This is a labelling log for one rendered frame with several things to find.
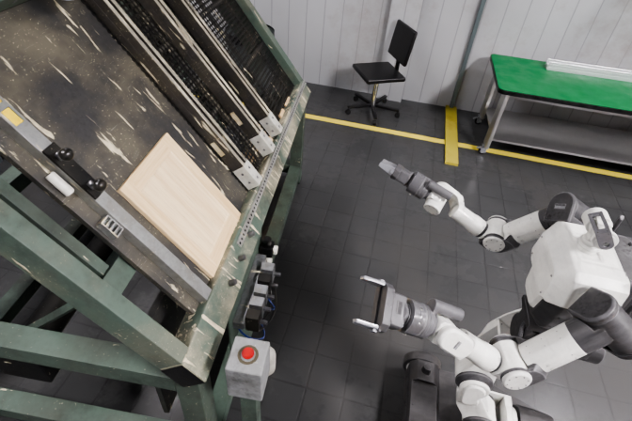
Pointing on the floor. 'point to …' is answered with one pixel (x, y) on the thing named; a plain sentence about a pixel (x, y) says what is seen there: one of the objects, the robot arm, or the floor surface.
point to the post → (250, 410)
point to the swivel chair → (403, 34)
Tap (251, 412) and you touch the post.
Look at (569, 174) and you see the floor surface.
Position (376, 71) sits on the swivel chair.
